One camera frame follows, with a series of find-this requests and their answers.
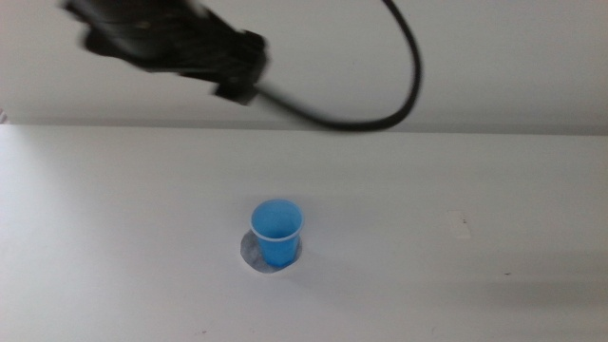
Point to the blue plastic cup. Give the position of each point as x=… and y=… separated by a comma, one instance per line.
x=277, y=237

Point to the round grey cup mat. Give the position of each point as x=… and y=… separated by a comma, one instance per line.
x=250, y=254

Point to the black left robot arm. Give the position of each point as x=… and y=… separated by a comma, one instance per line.
x=152, y=33

